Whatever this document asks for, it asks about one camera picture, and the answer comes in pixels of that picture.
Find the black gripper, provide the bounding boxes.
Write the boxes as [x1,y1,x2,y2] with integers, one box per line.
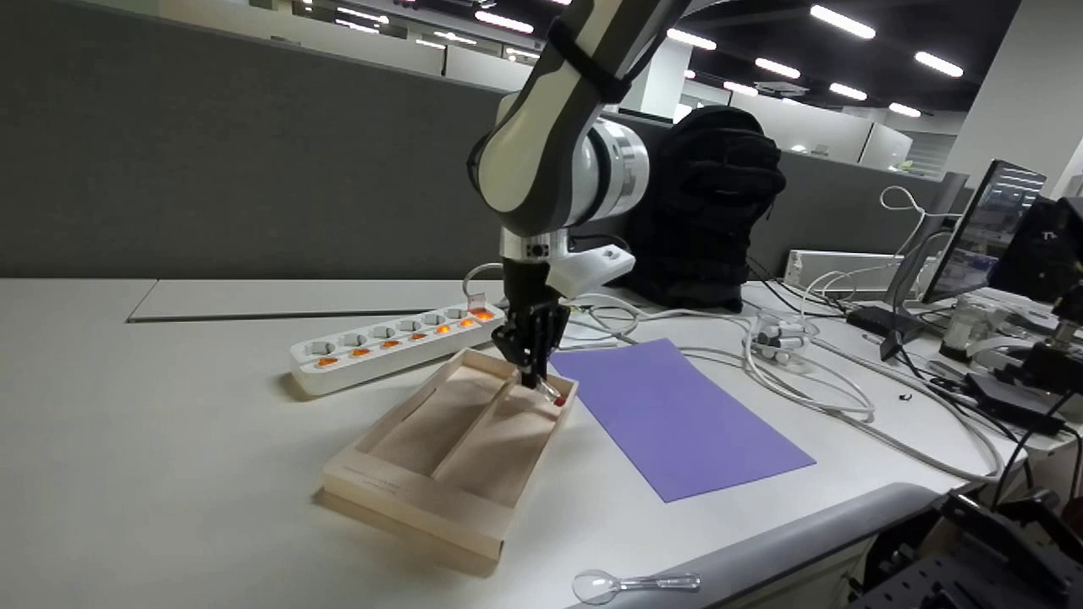
[491,252,576,393]

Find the wooden compartment tray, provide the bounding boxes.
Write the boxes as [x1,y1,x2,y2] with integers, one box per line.
[314,345,583,578]

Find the purple mat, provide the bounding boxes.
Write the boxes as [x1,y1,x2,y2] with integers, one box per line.
[549,335,818,508]

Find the white power strip orange switches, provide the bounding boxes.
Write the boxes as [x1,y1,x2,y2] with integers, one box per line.
[285,296,507,400]

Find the clear plastic adapter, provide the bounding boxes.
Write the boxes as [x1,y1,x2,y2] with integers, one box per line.
[741,310,818,364]

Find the clear plastic spoon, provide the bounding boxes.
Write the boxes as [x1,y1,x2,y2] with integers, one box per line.
[569,567,702,609]

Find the white box device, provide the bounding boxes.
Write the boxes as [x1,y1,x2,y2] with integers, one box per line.
[783,247,906,301]

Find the grey desk partition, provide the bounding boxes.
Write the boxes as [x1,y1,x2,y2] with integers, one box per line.
[0,0,974,285]

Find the ceiling light strip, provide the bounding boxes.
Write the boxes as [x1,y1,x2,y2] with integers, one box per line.
[911,47,968,83]
[806,4,878,45]

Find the computer monitor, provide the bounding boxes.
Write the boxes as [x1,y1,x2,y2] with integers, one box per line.
[919,158,1050,307]

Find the black perforated breadboard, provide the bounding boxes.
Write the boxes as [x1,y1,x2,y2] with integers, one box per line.
[842,488,1083,609]

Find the black desk equipment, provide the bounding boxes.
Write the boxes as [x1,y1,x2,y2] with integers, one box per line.
[968,195,1083,433]

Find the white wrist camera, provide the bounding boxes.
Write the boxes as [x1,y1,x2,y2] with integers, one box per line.
[545,237,638,301]

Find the white cable bundle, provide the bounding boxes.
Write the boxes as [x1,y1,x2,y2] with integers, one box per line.
[672,319,1007,488]

